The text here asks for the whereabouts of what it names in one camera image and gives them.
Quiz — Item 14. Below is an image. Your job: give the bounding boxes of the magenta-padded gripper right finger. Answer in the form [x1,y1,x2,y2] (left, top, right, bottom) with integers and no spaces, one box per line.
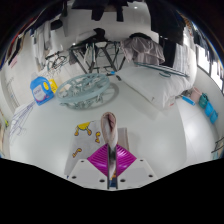
[114,143,158,190]

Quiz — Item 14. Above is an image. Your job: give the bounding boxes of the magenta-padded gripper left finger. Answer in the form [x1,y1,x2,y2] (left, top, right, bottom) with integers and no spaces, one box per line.
[67,143,111,190]

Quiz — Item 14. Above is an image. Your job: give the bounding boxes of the white yellow cartoon print towel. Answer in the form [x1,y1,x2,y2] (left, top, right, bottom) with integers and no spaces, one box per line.
[63,111,130,191]

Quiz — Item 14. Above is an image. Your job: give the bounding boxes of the round pale blue clip hanger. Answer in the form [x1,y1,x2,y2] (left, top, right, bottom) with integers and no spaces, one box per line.
[54,73,119,110]

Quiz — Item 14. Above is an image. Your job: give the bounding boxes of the white pillow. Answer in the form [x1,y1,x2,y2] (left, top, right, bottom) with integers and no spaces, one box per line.
[116,64,194,111]

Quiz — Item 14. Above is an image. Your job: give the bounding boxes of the small blue brush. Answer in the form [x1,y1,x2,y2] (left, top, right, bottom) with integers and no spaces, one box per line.
[181,94,196,106]

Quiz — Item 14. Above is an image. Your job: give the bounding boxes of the yellow box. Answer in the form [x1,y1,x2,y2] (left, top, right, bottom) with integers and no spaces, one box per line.
[48,79,59,94]

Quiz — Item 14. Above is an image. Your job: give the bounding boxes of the blue laundry detergent bottle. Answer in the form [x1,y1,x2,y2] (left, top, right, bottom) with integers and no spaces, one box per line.
[29,75,56,107]

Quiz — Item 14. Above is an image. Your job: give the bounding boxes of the pink bucket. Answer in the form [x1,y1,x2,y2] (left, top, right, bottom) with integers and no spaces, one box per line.
[190,87,203,104]

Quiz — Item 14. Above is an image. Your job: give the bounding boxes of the blue plastic baskets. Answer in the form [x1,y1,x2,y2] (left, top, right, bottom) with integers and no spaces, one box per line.
[198,93,219,125]

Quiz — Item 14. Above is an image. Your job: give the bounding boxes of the black folding drying rack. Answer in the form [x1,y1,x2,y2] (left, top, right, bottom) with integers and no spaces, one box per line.
[68,28,128,74]

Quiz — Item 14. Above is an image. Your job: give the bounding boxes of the grey garment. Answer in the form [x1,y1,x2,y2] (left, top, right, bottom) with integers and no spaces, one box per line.
[119,35,166,66]

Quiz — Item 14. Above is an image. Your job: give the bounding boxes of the row of hanging clothes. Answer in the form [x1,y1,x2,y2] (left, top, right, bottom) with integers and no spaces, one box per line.
[3,0,224,94]

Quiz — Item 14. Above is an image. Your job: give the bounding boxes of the black wire rack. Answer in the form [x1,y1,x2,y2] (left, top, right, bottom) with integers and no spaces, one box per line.
[211,136,224,155]

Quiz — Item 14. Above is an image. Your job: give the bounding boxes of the teal flat hanger frame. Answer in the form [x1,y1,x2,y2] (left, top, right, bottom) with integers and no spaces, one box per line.
[134,61,188,78]

